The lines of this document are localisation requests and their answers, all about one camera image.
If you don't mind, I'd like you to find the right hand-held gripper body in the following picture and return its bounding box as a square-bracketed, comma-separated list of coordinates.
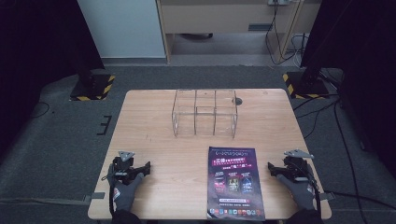
[280, 148, 316, 184]

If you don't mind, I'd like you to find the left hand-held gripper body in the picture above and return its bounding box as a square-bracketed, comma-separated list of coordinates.
[107, 150, 140, 186]

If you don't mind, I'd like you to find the purple magazine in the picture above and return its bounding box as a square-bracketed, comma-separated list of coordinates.
[206, 146, 266, 222]

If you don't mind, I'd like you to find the clear acrylic file rack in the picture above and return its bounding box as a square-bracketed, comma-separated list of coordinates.
[170, 89, 239, 140]

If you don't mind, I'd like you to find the person's left hand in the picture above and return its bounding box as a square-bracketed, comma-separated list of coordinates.
[111, 172, 145, 213]

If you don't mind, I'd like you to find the grey tape strip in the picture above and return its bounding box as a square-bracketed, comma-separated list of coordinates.
[318, 191, 337, 202]
[83, 191, 106, 203]

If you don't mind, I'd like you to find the black floor tape mark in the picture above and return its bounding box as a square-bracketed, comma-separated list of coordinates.
[95, 114, 113, 136]

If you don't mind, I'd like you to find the black stand with striped base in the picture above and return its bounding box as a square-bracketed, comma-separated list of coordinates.
[69, 46, 117, 103]
[282, 0, 344, 101]

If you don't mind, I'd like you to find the black curtain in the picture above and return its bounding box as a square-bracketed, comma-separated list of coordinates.
[300, 0, 396, 171]
[0, 0, 106, 158]

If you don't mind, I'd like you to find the white cabinet panel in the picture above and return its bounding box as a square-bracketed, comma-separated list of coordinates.
[77, 0, 167, 60]

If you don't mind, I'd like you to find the light wooden desk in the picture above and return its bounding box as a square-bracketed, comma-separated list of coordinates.
[155, 0, 322, 65]

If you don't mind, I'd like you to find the left hand-held gripper cable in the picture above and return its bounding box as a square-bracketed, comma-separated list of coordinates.
[106, 163, 117, 217]

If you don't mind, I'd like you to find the hand-held gripper cable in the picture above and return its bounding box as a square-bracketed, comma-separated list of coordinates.
[106, 163, 117, 217]
[303, 166, 322, 213]

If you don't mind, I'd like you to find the right hand-held gripper cable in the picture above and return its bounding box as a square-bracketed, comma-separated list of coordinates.
[303, 166, 322, 213]

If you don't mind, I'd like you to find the black floor cable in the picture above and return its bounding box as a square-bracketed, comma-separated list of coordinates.
[29, 101, 51, 119]
[332, 99, 370, 224]
[322, 189, 396, 212]
[292, 92, 341, 119]

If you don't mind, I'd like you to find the white cable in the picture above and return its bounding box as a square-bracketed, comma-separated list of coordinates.
[290, 33, 310, 68]

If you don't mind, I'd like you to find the black hanging cable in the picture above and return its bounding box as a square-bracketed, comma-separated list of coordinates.
[264, 0, 310, 66]

